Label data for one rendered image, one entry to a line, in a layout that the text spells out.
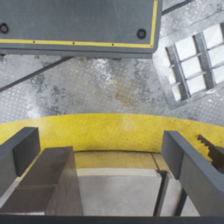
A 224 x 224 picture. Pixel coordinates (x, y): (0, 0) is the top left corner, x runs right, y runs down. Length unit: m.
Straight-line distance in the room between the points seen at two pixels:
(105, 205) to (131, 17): 0.95
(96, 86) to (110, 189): 0.61
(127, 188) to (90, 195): 0.21
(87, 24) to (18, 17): 0.27
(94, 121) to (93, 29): 0.60
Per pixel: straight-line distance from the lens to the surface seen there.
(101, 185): 0.97
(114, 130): 1.13
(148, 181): 0.98
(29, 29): 0.80
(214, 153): 1.11
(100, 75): 1.04
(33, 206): 0.59
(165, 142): 0.16
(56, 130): 1.19
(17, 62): 1.18
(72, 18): 0.75
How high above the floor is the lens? 1.04
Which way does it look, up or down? 73 degrees down
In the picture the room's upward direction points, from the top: 176 degrees clockwise
